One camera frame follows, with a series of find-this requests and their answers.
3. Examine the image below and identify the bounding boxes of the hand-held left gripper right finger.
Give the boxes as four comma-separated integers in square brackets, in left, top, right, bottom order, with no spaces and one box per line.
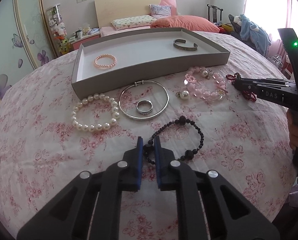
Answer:
[154,137,281,240]

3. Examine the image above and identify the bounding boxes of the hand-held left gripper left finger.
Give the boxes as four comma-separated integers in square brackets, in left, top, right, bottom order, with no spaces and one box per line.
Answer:
[16,137,144,240]

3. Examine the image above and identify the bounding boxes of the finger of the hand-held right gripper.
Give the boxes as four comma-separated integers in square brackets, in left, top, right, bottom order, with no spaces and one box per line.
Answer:
[232,80,298,105]
[239,78,296,87]

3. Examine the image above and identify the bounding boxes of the dark red bead bracelet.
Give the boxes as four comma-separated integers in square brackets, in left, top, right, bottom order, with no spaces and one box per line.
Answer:
[226,72,258,102]

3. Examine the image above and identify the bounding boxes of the black bead bracelet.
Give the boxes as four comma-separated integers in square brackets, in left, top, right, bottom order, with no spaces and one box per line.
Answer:
[143,116,204,165]

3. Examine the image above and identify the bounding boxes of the silver ring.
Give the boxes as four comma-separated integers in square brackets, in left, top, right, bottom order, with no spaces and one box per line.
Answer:
[136,100,154,114]

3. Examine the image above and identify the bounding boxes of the silver bangle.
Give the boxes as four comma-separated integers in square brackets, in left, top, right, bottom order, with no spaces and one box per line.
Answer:
[118,80,170,120]

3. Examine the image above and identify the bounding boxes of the pink glass bead bracelet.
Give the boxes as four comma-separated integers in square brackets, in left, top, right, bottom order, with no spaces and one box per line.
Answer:
[184,66,228,102]

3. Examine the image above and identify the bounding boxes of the single pearl charm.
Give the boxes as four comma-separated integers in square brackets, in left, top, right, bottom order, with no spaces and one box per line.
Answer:
[175,90,189,101]

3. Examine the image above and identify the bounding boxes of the white pearl bracelet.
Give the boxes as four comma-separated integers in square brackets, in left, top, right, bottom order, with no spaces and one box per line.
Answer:
[71,94,119,133]

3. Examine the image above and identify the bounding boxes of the grey cardboard tray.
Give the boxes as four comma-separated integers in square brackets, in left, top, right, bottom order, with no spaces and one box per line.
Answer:
[71,27,231,98]

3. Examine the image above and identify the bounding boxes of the person's right hand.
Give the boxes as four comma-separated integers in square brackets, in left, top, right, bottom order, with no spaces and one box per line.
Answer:
[286,109,298,151]

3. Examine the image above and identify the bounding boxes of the blue plush robe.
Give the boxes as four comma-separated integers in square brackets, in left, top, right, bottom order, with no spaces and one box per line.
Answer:
[239,14,272,55]

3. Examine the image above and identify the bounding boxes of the black wooden chair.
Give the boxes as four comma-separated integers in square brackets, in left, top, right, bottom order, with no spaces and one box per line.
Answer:
[207,4,223,23]

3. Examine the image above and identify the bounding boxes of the pink floral bed cover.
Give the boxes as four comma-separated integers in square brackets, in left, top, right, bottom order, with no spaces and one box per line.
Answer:
[0,30,298,240]

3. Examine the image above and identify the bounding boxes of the pink nightstand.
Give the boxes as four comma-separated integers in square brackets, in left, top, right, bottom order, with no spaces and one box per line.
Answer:
[70,29,101,50]

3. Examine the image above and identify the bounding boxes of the pink bed sheet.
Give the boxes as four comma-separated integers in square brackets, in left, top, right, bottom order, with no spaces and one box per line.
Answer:
[100,26,152,37]

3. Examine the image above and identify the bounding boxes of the purple printed pillow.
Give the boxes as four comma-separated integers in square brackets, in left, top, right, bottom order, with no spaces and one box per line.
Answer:
[149,4,172,19]

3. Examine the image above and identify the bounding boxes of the floral cream pillow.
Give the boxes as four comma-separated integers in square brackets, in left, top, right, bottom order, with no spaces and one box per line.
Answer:
[111,15,157,30]

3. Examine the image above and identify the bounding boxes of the beige and pink headboard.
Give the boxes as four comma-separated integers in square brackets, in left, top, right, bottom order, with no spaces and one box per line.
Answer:
[94,0,177,28]

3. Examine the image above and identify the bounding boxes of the plush toy display tube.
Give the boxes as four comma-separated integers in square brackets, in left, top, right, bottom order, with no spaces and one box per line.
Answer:
[46,5,69,55]

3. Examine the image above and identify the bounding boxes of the flower-print wardrobe doors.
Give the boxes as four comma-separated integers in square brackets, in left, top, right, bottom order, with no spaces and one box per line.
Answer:
[0,0,57,105]

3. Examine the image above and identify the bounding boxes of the white wire basket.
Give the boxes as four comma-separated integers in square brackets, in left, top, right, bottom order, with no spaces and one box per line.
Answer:
[271,55,283,68]

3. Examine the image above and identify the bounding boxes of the silver cuff bracelet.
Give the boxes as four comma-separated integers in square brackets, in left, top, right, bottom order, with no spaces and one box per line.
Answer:
[173,39,198,52]

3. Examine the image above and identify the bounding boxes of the pink pearl bracelet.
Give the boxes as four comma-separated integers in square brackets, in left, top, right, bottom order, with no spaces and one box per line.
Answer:
[94,54,117,68]

